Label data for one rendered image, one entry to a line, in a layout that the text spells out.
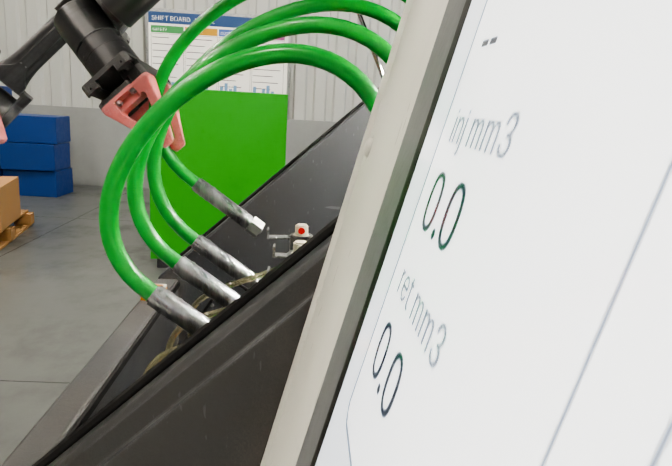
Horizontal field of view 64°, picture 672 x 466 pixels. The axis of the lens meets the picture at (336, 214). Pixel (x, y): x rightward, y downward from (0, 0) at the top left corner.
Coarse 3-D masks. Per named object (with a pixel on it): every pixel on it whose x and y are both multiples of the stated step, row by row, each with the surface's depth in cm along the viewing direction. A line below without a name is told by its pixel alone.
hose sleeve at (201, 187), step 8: (200, 184) 64; (208, 184) 64; (200, 192) 64; (208, 192) 64; (216, 192) 64; (208, 200) 64; (216, 200) 64; (224, 200) 64; (224, 208) 64; (232, 208) 64; (240, 208) 65; (232, 216) 64; (240, 216) 64; (248, 216) 65; (240, 224) 65; (248, 224) 65
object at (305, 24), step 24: (288, 24) 45; (312, 24) 45; (336, 24) 45; (216, 48) 46; (240, 48) 45; (384, 48) 46; (192, 72) 46; (144, 168) 48; (144, 216) 48; (144, 240) 49; (168, 264) 49; (192, 264) 49; (216, 288) 50
